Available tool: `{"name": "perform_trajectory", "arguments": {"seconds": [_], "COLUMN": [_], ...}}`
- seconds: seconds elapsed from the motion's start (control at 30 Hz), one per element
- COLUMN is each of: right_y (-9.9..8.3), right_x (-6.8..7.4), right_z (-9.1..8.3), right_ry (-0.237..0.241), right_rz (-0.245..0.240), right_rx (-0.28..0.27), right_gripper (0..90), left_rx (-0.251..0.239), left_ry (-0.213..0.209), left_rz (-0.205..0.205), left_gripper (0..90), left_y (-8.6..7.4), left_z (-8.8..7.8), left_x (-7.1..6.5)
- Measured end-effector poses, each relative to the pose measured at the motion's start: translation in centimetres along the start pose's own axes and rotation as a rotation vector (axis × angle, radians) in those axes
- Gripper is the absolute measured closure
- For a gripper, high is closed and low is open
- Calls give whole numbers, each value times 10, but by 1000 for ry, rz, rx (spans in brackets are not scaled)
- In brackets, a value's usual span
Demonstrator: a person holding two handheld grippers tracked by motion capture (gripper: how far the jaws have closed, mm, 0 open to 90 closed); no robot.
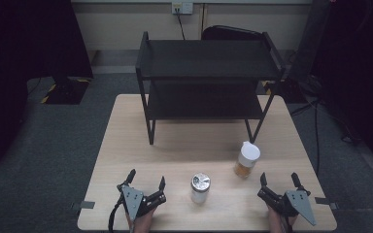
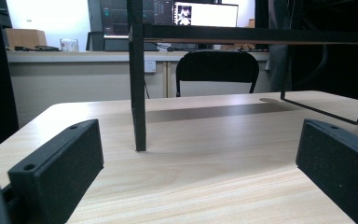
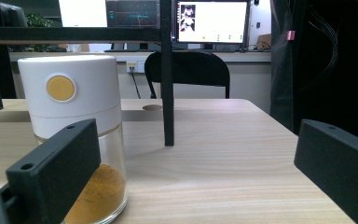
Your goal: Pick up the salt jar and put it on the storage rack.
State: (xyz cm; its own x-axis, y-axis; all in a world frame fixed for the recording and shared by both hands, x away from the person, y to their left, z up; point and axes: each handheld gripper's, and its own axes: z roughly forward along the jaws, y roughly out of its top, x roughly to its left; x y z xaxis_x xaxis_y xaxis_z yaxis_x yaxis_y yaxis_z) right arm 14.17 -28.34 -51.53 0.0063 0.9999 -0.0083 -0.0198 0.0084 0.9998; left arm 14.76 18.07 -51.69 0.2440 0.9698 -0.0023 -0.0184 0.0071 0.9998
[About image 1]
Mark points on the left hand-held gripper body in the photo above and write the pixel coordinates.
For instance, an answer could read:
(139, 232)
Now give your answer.
(132, 199)

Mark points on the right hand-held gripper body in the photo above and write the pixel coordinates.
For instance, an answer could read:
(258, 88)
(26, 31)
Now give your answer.
(299, 202)

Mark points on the orange spice jar white lid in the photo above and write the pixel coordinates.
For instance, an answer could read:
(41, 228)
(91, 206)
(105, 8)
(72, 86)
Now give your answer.
(246, 161)

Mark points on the glass jar with metal lid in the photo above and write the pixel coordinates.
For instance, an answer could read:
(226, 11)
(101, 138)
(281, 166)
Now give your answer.
(200, 191)

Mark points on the black metal two-tier rack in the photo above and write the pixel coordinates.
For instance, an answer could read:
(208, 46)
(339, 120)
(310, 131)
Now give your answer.
(204, 61)

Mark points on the person's left hand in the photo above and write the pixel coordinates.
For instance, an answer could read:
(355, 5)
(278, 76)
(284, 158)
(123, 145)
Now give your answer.
(144, 222)

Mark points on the person's right hand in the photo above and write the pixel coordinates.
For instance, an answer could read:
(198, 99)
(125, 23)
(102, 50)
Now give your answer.
(276, 221)

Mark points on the grey tape piece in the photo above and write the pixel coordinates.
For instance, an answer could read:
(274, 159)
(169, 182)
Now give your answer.
(324, 201)
(87, 204)

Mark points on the black stand base striped tape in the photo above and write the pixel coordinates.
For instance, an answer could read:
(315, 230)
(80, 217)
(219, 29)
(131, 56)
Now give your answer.
(65, 90)

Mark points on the dark upright stand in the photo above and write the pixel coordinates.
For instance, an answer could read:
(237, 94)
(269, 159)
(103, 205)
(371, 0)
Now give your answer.
(311, 42)

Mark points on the dark curtain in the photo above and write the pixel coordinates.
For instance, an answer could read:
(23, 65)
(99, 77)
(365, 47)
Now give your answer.
(19, 58)

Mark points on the white wall outlet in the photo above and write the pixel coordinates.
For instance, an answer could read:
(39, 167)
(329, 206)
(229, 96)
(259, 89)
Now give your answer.
(182, 7)

